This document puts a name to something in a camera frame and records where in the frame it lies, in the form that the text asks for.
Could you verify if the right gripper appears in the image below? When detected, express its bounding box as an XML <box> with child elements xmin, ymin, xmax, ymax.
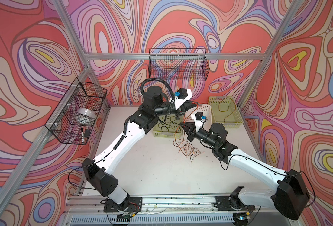
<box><xmin>180</xmin><ymin>121</ymin><xmax>217</xmax><ymax>148</ymax></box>

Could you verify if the black cable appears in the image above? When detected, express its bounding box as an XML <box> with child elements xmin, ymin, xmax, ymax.
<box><xmin>157</xmin><ymin>114</ymin><xmax>183</xmax><ymax>133</ymax></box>

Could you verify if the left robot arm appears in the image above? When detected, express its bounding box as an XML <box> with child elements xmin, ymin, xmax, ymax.
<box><xmin>82</xmin><ymin>78</ymin><xmax>197</xmax><ymax>208</ymax></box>

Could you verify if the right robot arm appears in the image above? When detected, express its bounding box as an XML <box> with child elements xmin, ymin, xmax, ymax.
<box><xmin>180</xmin><ymin>122</ymin><xmax>310</xmax><ymax>220</ymax></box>

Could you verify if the left green plastic basket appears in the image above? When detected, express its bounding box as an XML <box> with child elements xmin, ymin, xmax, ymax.
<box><xmin>153</xmin><ymin>115</ymin><xmax>183</xmax><ymax>139</ymax></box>

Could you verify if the green plastic basket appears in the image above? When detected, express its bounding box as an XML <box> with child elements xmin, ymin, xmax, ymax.
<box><xmin>208</xmin><ymin>96</ymin><xmax>243</xmax><ymax>129</ymax></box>
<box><xmin>153</xmin><ymin>115</ymin><xmax>183</xmax><ymax>139</ymax></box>

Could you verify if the white plastic basket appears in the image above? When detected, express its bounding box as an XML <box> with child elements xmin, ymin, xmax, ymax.
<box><xmin>185</xmin><ymin>104</ymin><xmax>212</xmax><ymax>128</ymax></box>

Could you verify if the right green plastic basket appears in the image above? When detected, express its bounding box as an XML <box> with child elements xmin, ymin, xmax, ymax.
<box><xmin>208</xmin><ymin>96</ymin><xmax>243</xmax><ymax>129</ymax></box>

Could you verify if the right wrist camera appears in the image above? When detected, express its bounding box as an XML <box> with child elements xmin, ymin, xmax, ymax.
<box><xmin>193</xmin><ymin>112</ymin><xmax>207</xmax><ymax>128</ymax></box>

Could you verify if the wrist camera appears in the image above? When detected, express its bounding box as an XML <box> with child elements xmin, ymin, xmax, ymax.
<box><xmin>174</xmin><ymin>88</ymin><xmax>192</xmax><ymax>110</ymax></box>
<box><xmin>193</xmin><ymin>112</ymin><xmax>207</xmax><ymax>128</ymax></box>

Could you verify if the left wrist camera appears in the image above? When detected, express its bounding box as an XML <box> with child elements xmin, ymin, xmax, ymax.
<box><xmin>174</xmin><ymin>88</ymin><xmax>192</xmax><ymax>110</ymax></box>

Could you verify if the black wire basket back wall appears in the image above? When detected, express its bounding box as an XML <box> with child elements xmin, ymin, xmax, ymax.
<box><xmin>148</xmin><ymin>47</ymin><xmax>210</xmax><ymax>81</ymax></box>

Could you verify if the black wire basket wall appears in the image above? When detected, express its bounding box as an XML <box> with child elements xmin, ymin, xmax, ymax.
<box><xmin>148</xmin><ymin>47</ymin><xmax>210</xmax><ymax>81</ymax></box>
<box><xmin>45</xmin><ymin>78</ymin><xmax>107</xmax><ymax>145</ymax></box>

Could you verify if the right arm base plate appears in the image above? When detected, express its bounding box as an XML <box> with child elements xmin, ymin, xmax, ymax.
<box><xmin>214</xmin><ymin>196</ymin><xmax>256</xmax><ymax>211</ymax></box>

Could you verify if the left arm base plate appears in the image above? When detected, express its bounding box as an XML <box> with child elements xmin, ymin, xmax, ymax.
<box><xmin>101</xmin><ymin>196</ymin><xmax>143</xmax><ymax>214</ymax></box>

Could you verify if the white bowl in wire basket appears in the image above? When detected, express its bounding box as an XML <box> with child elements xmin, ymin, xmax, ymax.
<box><xmin>76</xmin><ymin>108</ymin><xmax>97</xmax><ymax>120</ymax></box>

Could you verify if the black marker in wire basket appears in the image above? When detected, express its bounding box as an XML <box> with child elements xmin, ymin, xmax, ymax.
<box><xmin>81</xmin><ymin>128</ymin><xmax>85</xmax><ymax>144</ymax></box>

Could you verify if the black wire basket left wall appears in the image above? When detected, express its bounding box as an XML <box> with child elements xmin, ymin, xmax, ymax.
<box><xmin>45</xmin><ymin>78</ymin><xmax>107</xmax><ymax>145</ymax></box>

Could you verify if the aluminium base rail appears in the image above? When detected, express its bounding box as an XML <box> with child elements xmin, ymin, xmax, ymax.
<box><xmin>64</xmin><ymin>193</ymin><xmax>297</xmax><ymax>215</ymax></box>

